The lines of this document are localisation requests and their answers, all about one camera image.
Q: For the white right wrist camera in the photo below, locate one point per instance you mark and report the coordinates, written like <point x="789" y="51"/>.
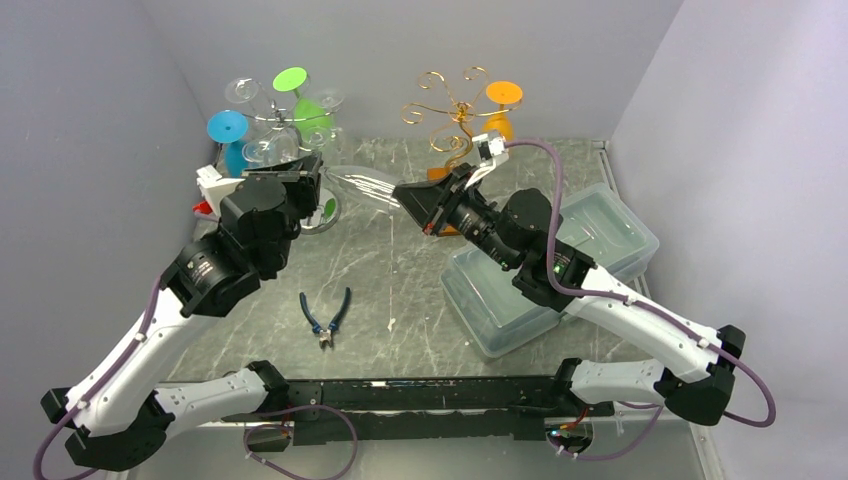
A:
<point x="492" y="151"/>

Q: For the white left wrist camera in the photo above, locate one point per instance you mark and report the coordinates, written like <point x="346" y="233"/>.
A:
<point x="214" y="187"/>

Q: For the gold wire glass rack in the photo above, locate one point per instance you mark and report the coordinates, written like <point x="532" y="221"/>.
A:
<point x="454" y="137"/>

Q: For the blue wine glass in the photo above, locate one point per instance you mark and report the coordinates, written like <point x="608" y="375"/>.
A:
<point x="228" y="128"/>

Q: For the chrome wire glass rack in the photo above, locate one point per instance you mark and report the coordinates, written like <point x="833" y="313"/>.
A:
<point x="273" y="144"/>

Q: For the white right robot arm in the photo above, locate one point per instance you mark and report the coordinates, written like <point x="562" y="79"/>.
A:
<point x="691" y="371"/>

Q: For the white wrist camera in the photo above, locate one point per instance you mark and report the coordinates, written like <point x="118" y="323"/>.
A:
<point x="492" y="151"/>
<point x="214" y="187"/>

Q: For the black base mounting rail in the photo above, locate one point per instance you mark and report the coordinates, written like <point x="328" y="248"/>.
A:
<point x="517" y="407"/>

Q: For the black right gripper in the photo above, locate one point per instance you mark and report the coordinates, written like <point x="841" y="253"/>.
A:
<point x="422" y="199"/>

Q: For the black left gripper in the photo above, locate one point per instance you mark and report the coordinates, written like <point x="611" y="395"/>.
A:
<point x="302" y="177"/>

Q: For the orange frosted wine glass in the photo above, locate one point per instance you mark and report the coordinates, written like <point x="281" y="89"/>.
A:
<point x="506" y="96"/>

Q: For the green wine glass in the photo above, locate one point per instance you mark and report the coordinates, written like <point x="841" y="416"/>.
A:
<point x="307" y="115"/>

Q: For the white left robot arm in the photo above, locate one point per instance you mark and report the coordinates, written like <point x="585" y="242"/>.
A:
<point x="120" y="414"/>

